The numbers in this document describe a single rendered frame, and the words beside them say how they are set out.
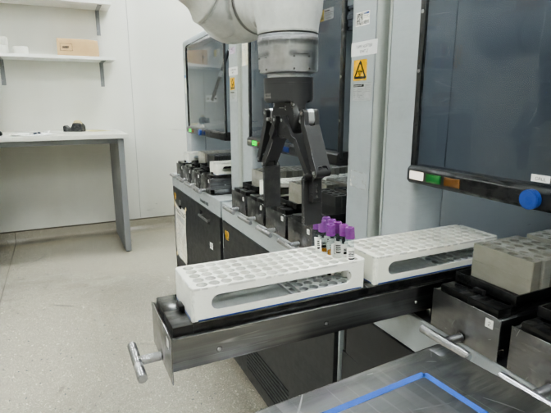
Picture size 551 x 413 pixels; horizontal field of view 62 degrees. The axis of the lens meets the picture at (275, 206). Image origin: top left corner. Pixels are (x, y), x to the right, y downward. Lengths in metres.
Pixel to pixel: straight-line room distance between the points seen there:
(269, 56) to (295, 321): 0.39
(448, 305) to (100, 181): 3.65
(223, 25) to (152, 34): 3.46
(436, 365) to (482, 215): 0.61
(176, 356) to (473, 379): 0.37
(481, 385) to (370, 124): 0.67
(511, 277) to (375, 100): 0.48
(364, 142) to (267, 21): 0.50
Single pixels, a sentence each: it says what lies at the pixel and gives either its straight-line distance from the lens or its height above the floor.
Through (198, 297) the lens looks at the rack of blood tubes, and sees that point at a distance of 0.66.
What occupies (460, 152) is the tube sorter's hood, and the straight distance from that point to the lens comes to 0.87.
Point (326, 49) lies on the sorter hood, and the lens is 1.23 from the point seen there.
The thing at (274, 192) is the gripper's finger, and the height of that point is 0.97.
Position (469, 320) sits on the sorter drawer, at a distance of 0.80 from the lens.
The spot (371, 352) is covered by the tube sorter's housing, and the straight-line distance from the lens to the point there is 1.04.
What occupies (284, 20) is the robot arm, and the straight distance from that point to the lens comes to 0.67.
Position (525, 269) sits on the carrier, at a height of 0.87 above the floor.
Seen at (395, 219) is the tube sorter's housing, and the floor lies 0.87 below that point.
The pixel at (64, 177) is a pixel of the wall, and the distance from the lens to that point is 4.18.
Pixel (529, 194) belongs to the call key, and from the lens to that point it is 0.76.
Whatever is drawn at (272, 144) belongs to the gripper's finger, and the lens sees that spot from 0.75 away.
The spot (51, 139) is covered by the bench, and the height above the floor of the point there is 0.88.
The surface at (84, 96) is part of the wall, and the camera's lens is 4.14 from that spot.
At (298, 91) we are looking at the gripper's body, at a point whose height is 1.13.
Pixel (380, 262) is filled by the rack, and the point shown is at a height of 0.85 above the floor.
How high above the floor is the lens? 1.12
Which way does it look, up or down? 13 degrees down
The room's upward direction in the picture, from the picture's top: straight up
